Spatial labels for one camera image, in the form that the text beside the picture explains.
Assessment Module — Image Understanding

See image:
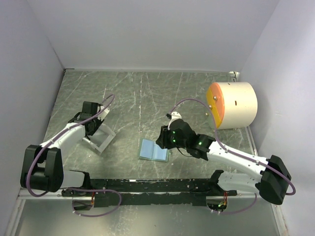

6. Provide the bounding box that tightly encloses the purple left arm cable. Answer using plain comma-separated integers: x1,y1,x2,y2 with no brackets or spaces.
26,93,123,217

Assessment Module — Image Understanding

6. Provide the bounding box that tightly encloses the white cylinder with orange lid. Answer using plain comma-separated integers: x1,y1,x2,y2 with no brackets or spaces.
206,82,258,129

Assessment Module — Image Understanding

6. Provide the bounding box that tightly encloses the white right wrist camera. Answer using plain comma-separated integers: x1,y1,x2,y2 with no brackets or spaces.
166,112,182,130

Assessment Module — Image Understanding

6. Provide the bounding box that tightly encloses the aluminium frame profile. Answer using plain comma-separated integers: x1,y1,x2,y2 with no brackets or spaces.
17,178,67,198

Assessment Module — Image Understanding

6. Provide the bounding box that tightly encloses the green card holder wallet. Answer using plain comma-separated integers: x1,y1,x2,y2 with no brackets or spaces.
138,139,169,162

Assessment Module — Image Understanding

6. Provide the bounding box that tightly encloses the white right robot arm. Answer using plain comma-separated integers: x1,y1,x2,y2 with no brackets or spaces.
156,119,291,205

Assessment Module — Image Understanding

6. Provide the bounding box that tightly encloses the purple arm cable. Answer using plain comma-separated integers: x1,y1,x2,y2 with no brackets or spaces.
26,93,123,217
166,98,296,214

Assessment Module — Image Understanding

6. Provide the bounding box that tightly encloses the white card tray box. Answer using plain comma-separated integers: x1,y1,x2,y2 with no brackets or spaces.
83,124,116,153

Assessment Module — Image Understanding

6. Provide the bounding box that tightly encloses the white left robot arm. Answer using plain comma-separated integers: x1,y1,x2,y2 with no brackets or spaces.
20,101,108,197

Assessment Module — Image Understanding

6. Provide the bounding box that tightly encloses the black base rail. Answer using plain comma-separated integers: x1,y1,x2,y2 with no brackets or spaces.
62,170,237,207

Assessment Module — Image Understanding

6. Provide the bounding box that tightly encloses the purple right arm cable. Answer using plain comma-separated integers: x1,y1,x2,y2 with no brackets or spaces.
166,98,296,214

